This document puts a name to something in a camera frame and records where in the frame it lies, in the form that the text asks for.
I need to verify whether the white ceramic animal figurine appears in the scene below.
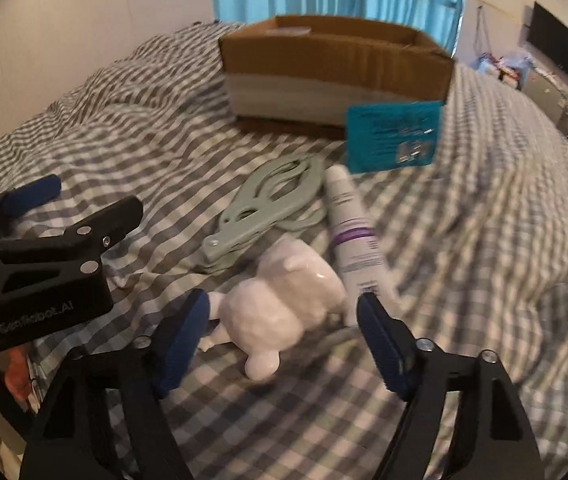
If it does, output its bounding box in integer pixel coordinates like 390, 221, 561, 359
199, 238, 349, 380

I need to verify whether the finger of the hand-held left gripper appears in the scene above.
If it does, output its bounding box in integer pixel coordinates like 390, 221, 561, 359
0, 174, 63, 248
0, 196, 144, 275

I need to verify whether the teal card packet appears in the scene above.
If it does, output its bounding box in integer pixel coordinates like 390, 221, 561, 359
345, 100, 445, 175

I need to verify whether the black flat screen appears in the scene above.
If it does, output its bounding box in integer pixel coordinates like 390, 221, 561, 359
527, 1, 568, 97

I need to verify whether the pile of desk clutter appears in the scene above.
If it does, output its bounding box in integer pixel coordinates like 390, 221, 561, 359
473, 50, 536, 92

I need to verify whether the grey checkered blanket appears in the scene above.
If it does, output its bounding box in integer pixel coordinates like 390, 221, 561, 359
0, 22, 568, 480

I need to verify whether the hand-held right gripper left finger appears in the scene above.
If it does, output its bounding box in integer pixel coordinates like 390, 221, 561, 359
18, 289, 211, 480

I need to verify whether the brown cardboard box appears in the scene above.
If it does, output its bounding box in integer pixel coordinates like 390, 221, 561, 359
218, 15, 458, 134

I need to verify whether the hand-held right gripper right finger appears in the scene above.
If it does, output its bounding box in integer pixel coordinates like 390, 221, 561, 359
355, 291, 548, 480

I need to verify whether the grey-green folding hanger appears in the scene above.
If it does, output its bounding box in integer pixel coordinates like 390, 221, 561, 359
200, 154, 328, 275

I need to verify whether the white tube with purple label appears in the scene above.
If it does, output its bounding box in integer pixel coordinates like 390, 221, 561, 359
324, 165, 401, 327

